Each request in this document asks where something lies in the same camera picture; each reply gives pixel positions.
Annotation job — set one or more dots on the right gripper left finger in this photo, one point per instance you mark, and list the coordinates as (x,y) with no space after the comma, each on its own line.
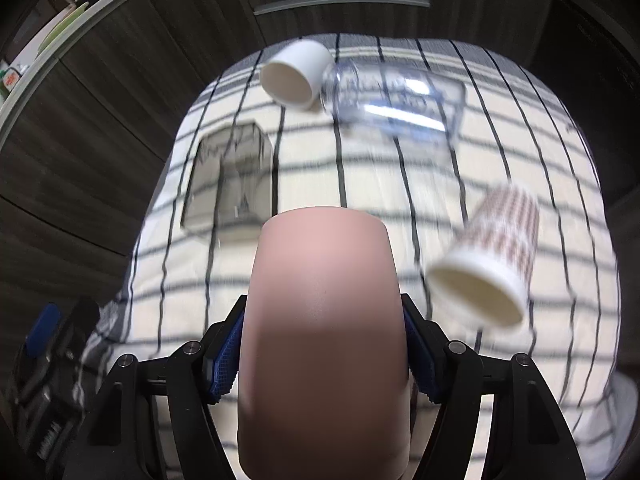
(119,437)

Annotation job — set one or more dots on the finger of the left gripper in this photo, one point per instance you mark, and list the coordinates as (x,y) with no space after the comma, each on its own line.
(42,330)

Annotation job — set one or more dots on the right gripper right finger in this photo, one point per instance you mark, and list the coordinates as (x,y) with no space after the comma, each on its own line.
(528,438)

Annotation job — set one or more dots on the pink plastic cup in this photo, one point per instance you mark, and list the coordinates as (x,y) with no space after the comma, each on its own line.
(324,384)

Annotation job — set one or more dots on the patterned paper cup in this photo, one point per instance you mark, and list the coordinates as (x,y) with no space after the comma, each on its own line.
(483,278)

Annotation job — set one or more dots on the smoky grey square cup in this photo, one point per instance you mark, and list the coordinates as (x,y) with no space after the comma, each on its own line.
(229,196)

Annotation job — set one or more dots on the white cup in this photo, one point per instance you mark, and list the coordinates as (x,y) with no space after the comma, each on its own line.
(293,77)

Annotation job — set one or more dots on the clear plastic cup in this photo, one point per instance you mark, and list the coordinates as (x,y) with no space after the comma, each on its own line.
(399,101)

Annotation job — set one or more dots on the checkered white black cloth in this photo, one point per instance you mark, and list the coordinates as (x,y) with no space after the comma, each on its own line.
(513,128)

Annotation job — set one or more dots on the green dish basin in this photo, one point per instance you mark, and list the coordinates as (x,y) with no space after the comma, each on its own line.
(61,26)

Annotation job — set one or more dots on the metal drawer handle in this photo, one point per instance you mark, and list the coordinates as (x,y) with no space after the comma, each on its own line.
(286,5)

